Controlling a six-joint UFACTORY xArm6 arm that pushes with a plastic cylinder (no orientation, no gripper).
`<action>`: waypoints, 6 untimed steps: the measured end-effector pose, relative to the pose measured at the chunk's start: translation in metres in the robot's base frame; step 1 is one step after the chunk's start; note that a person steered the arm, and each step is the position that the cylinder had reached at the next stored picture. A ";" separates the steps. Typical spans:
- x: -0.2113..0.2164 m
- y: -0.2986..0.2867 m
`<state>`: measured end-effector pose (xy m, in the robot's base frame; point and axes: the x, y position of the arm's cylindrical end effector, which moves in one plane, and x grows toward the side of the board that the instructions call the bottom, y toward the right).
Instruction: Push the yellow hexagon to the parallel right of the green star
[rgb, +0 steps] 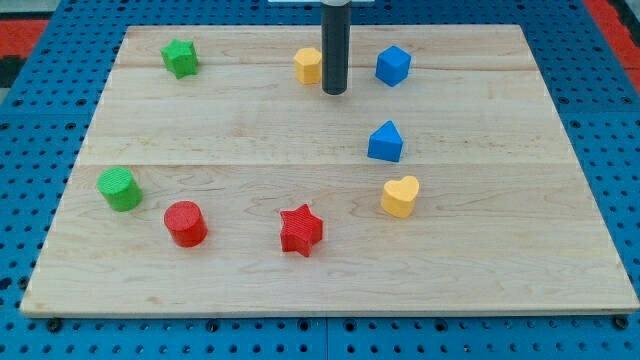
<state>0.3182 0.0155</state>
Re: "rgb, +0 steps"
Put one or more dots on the red cylinder block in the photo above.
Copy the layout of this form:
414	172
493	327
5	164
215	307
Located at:
185	223

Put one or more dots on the blue triangle block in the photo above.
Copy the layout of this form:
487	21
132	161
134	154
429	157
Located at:
385	143

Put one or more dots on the green star block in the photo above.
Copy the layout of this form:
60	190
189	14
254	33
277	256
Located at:
180	58

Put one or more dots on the blue cube block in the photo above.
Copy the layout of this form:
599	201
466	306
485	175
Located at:
393	65

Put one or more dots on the green cylinder block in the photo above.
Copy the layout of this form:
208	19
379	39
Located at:
119	188

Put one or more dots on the yellow heart block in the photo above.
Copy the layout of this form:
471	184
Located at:
399	196

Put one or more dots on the light wooden board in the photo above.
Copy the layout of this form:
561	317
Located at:
212	184

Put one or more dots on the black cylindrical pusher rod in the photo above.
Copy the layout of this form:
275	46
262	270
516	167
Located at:
335	38

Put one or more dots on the yellow hexagon block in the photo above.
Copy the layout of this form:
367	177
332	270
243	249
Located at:
308	66

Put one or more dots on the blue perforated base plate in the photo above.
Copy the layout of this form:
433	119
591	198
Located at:
47	109

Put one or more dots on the red star block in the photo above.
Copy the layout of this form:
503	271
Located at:
300	230

